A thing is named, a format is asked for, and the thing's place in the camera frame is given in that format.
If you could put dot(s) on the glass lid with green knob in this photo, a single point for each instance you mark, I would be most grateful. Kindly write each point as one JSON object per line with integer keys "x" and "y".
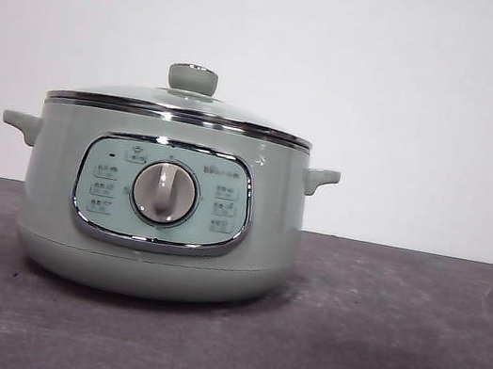
{"x": 192, "y": 79}

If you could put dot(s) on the pale green electric cooking pot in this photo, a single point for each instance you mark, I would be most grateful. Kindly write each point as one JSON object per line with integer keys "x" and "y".
{"x": 58, "y": 170}

